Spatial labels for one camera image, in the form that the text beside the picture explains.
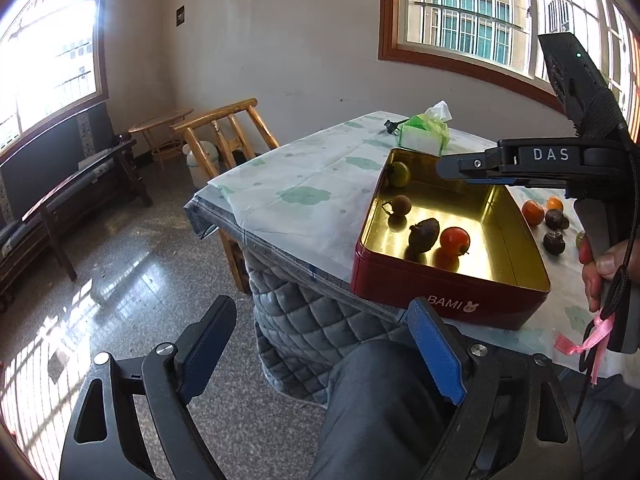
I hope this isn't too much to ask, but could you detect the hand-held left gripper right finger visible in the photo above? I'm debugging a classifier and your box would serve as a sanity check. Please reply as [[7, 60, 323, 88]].
[[407, 297, 583, 480]]

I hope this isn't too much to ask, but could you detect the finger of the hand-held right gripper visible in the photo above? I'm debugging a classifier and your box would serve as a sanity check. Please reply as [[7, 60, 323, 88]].
[[467, 176, 566, 190], [435, 144, 502, 181]]

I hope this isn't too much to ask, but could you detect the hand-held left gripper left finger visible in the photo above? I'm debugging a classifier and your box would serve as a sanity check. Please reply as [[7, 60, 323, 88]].
[[59, 295, 238, 480]]

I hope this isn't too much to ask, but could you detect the red tomato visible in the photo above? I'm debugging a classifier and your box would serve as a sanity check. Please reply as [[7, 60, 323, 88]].
[[440, 227, 472, 257], [521, 200, 546, 226]]

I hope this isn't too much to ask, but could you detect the red tin box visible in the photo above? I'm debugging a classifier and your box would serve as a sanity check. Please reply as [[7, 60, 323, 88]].
[[350, 148, 552, 331]]

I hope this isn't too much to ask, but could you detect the person's right hand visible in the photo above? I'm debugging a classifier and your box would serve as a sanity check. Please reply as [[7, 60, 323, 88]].
[[579, 237, 640, 314]]

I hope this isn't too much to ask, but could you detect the green tissue pack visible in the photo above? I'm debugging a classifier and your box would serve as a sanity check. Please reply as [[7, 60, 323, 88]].
[[398, 101, 453, 156]]

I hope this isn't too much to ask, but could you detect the person's grey trouser leg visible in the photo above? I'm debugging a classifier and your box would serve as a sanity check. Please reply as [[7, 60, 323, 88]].
[[307, 335, 640, 480]]

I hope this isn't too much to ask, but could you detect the brown longan with stem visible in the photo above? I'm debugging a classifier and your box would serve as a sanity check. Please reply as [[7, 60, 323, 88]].
[[382, 195, 412, 218]]

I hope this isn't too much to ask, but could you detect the pink ribbon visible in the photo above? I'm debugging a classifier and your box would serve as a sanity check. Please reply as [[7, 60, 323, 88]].
[[555, 312, 615, 386]]

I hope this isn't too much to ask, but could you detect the white cloud print tablecloth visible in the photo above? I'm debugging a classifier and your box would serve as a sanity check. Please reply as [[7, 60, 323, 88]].
[[207, 110, 640, 381]]

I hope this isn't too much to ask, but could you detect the wide barred wooden window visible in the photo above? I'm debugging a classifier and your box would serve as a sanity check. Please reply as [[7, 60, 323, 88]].
[[378, 0, 640, 143]]

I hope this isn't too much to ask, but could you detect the light wooden chair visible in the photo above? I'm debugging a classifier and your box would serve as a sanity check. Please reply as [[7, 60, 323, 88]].
[[172, 98, 280, 295]]

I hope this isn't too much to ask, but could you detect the dark wooden bench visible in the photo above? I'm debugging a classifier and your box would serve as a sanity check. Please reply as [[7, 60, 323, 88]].
[[0, 132, 153, 311]]

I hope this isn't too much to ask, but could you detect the round rattan side table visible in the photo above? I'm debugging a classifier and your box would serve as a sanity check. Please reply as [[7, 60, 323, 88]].
[[129, 108, 194, 165]]

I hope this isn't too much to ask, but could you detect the window with bright glare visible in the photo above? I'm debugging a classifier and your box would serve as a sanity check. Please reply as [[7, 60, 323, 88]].
[[0, 0, 113, 161]]

